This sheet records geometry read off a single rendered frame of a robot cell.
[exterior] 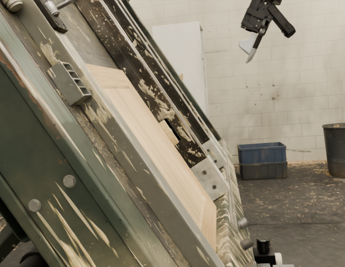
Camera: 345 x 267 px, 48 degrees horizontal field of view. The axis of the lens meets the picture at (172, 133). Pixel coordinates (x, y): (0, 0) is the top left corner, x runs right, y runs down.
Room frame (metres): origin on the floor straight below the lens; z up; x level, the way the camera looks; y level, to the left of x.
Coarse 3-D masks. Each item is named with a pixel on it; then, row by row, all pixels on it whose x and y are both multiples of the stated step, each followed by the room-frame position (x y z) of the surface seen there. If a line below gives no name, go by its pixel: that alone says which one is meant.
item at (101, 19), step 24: (96, 0) 1.22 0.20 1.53; (96, 24) 1.22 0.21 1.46; (120, 48) 1.21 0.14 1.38; (144, 72) 1.20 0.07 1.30; (144, 96) 1.20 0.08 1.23; (168, 96) 1.24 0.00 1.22; (168, 120) 1.19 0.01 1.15; (192, 144) 1.18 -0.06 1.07; (192, 168) 1.18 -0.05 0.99; (216, 168) 1.20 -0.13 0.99; (216, 192) 1.17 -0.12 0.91
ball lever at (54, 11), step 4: (68, 0) 0.72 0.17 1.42; (72, 0) 0.72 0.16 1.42; (76, 0) 0.73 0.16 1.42; (48, 4) 0.70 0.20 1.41; (52, 4) 0.71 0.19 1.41; (56, 4) 0.71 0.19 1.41; (60, 4) 0.71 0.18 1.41; (64, 4) 0.72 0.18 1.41; (68, 4) 0.72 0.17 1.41; (48, 8) 0.70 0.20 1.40; (52, 8) 0.70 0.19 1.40; (56, 8) 0.71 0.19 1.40; (60, 8) 0.72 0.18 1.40; (52, 12) 0.70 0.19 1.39; (56, 12) 0.70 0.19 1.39; (56, 16) 0.71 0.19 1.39
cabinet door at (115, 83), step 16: (112, 80) 0.94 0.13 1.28; (128, 80) 1.12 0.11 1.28; (112, 96) 0.86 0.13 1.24; (128, 96) 1.00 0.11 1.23; (128, 112) 0.89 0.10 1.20; (144, 112) 1.05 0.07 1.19; (144, 128) 0.94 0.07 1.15; (160, 128) 1.10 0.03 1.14; (144, 144) 0.84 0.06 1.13; (160, 144) 0.98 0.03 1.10; (160, 160) 0.88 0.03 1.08; (176, 160) 1.03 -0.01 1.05; (176, 176) 0.91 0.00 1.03; (192, 176) 1.07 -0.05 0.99; (176, 192) 0.82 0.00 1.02; (192, 192) 0.96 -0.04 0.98; (192, 208) 0.86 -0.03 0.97; (208, 208) 1.00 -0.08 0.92; (208, 224) 0.89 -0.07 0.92; (208, 240) 0.80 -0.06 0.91
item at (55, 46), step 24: (24, 0) 0.69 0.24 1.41; (24, 24) 0.69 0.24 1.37; (48, 24) 0.69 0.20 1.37; (48, 48) 0.69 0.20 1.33; (72, 48) 0.72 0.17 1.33; (96, 96) 0.68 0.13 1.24; (96, 120) 0.68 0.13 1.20; (120, 120) 0.70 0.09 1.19; (120, 144) 0.67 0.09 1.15; (144, 168) 0.67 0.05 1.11; (144, 192) 0.67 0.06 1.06; (168, 192) 0.68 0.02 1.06; (168, 216) 0.66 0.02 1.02; (192, 240) 0.66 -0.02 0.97; (192, 264) 0.66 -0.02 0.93; (216, 264) 0.66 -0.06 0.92
